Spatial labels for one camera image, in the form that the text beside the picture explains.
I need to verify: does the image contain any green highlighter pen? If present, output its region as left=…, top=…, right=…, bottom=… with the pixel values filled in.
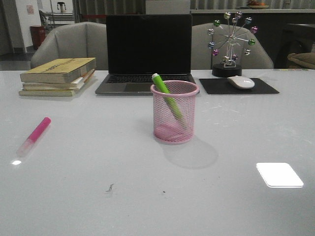
left=152, top=73, right=187, bottom=129

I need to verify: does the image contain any pink highlighter pen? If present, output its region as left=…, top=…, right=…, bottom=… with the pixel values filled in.
left=16, top=117, right=51, bottom=157

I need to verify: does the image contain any pink mesh pen holder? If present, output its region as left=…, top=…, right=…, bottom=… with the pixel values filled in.
left=151, top=80, right=199, bottom=144

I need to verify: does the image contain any black mouse pad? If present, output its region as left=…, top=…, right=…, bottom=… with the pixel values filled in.
left=199, top=78, right=279, bottom=94

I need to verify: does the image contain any grey open laptop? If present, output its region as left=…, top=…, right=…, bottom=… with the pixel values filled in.
left=95, top=14, right=194, bottom=95

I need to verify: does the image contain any middle cream book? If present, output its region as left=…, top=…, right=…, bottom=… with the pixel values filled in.
left=22, top=69, right=95, bottom=90

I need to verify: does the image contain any white computer mouse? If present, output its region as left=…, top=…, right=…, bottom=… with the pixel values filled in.
left=227, top=76, right=255, bottom=89

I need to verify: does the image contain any right grey armchair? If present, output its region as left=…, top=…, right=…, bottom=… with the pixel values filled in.
left=191, top=23, right=274, bottom=70

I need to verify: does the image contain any grey armchair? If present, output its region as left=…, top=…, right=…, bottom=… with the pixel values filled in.
left=191, top=23, right=274, bottom=70
left=31, top=22, right=108, bottom=70

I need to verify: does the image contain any ferris wheel desk ornament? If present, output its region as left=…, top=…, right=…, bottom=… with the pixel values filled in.
left=207, top=11, right=256, bottom=78

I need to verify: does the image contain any left grey armchair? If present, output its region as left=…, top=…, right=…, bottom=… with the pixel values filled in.
left=31, top=22, right=108, bottom=70

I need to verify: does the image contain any top yellow book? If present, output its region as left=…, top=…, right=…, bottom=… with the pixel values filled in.
left=20, top=58, right=96, bottom=83

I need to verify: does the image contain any yellow book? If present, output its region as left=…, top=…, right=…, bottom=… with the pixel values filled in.
left=18, top=82, right=87, bottom=96
left=20, top=58, right=96, bottom=83

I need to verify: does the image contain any white box behind laptop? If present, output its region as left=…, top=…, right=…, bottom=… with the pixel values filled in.
left=145, top=0, right=190, bottom=15

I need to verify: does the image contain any bottom yellow book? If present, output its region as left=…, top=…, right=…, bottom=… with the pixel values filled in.
left=18, top=82, right=87, bottom=96

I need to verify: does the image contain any red bin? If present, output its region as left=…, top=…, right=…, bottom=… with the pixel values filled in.
left=30, top=25, right=46, bottom=50

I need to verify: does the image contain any fruit bowl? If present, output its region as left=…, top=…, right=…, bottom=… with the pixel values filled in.
left=247, top=0, right=269, bottom=9

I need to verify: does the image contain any tan cushion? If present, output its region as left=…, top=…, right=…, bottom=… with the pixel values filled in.
left=287, top=53, right=315, bottom=69

